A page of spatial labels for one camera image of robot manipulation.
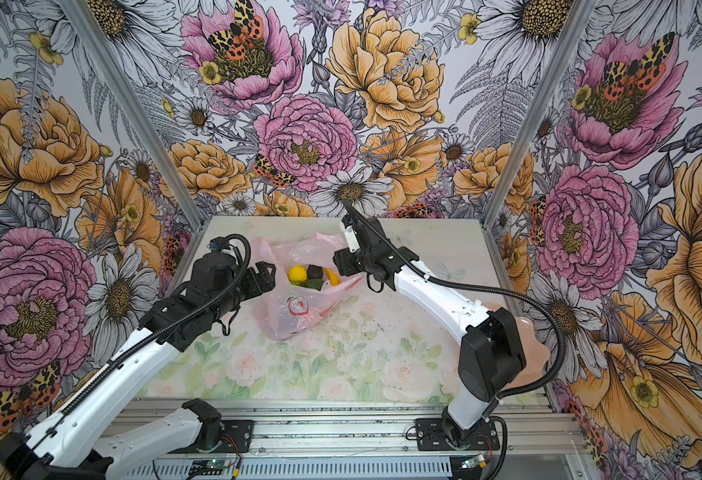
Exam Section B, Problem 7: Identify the yellow fake banana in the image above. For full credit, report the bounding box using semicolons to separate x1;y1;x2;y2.
324;268;340;286

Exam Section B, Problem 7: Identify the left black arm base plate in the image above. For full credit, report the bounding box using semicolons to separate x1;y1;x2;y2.
174;420;254;454

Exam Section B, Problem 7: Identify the white slotted cable duct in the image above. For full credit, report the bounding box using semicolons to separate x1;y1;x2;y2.
123;456;453;479

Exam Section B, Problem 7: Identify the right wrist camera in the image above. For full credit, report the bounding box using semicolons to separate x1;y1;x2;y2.
343;226;360;253

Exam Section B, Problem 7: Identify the yellow fake lemon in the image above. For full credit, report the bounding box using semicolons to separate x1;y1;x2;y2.
288;265;309;286

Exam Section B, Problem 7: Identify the aluminium mounting rail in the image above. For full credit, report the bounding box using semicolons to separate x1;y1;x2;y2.
77;399;589;460

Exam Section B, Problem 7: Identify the dark purple fake fruit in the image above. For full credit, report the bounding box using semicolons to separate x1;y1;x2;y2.
307;265;325;280

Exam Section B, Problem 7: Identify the left aluminium corner post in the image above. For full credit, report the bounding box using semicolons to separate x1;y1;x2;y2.
61;1;206;233

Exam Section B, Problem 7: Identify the left black cable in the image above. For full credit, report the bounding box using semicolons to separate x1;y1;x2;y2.
23;233;253;457

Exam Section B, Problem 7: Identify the pink plastic bag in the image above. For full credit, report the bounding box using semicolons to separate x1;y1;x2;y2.
253;233;362;341

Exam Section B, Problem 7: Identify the dark green fake avocado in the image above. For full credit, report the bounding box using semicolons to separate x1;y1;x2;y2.
301;278;325;291

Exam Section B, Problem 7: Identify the right aluminium corner post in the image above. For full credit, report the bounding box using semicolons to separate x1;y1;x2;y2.
482;0;597;230

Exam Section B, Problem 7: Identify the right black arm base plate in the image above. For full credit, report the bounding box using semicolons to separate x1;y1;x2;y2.
414;418;501;451

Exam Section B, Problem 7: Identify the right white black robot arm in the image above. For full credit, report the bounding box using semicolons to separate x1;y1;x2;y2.
333;213;527;448

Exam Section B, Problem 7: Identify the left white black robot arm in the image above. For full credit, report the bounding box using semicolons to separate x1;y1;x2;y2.
0;251;276;479

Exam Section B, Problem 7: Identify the aluminium corner post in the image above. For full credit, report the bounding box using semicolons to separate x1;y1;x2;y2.
482;0;597;230
61;1;206;233

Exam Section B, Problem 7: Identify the right black corrugated cable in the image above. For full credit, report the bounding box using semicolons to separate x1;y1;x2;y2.
341;200;568;402

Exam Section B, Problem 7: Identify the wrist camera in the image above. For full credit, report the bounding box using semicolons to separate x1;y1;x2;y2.
208;237;230;253
343;226;360;253

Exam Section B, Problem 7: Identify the green circuit board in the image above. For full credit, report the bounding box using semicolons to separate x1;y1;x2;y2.
188;459;230;478
461;454;487;470

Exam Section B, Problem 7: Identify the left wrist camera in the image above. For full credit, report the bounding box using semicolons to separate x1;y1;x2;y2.
208;237;230;253

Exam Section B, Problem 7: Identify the right green circuit board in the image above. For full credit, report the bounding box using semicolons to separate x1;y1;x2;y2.
461;454;487;470

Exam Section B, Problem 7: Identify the left green circuit board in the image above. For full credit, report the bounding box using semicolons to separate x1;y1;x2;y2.
188;459;230;478

